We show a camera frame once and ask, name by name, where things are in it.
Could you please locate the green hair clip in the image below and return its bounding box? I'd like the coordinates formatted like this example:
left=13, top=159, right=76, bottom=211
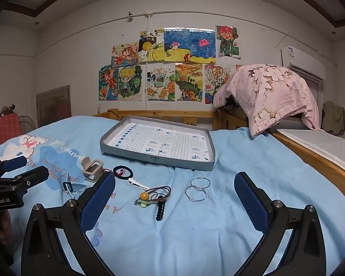
left=134, top=198, right=155, bottom=208

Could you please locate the wooden bed frame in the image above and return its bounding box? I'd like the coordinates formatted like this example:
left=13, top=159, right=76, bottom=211
left=92, top=109, right=345, bottom=199

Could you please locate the brown door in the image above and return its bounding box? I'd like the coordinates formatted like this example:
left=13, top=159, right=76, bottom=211
left=36, top=85, right=71, bottom=128

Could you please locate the grey cardboard tray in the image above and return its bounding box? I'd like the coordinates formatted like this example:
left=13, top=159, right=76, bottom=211
left=100, top=115, right=216, bottom=171

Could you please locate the silver bangle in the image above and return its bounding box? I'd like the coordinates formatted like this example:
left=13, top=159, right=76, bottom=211
left=185, top=185, right=207, bottom=202
left=190, top=177, right=211, bottom=190

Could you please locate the white air conditioner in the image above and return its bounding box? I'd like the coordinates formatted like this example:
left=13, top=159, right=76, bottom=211
left=281, top=45, right=327, bottom=81

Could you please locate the pink floral cloth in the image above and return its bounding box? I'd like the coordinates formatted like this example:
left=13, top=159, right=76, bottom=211
left=213, top=64, right=322, bottom=138

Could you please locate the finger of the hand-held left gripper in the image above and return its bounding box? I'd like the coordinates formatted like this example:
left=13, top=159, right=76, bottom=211
left=0, top=155, right=28, bottom=179
left=13, top=166, right=49, bottom=191

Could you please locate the white mattress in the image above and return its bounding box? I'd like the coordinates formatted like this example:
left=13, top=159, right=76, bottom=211
left=276, top=128, right=345, bottom=176

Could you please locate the white wall conduit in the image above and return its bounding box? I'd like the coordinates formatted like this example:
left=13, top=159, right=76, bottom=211
left=128, top=11, right=154, bottom=33

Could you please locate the person's left hand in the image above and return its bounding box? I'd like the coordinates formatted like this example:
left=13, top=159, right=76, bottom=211
left=0, top=208, right=15, bottom=248

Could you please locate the round fan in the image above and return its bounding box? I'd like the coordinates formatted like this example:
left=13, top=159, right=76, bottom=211
left=17, top=116, right=36, bottom=135

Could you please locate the light blue printed bedsheet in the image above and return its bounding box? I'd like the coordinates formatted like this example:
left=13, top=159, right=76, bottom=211
left=0, top=116, right=345, bottom=276

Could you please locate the beige claw hair clip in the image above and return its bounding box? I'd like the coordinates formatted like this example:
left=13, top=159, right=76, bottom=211
left=83, top=157, right=104, bottom=182

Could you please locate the olive hanging jacket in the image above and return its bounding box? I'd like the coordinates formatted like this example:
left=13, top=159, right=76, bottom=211
left=322, top=101, right=345, bottom=135

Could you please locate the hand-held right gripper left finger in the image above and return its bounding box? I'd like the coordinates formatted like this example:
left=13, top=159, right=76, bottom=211
left=21, top=172, right=124, bottom=276

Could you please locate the blue claw hair clip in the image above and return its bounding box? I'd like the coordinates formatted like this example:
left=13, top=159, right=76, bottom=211
left=63, top=181, right=88, bottom=199

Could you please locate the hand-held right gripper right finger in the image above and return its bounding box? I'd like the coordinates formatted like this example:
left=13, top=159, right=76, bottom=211
left=233, top=172, right=327, bottom=276

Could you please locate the black hair tie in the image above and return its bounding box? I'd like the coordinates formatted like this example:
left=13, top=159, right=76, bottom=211
left=113, top=165, right=133, bottom=179

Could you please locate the white hair clip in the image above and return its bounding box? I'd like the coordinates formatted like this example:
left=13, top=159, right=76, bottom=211
left=128, top=178, right=150, bottom=190

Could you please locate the group of colourful wall drawings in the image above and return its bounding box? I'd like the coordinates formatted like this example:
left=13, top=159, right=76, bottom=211
left=98, top=24, right=242, bottom=104

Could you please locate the red plaid cloth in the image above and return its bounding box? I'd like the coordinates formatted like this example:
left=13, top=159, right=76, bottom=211
left=0, top=113, right=20, bottom=151

